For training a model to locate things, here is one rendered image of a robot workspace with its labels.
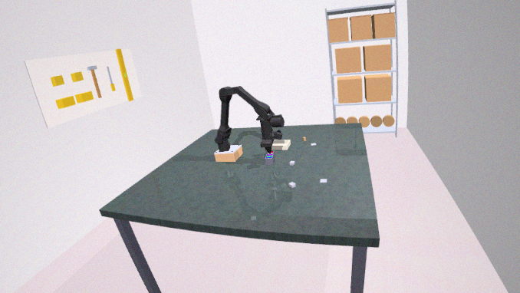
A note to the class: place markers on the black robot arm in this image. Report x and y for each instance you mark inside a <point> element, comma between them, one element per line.
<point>266,116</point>

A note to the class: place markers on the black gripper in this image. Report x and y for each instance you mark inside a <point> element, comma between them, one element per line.
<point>267,142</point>

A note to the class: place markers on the white shallow tray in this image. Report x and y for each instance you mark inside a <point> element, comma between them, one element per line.
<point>281,144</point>

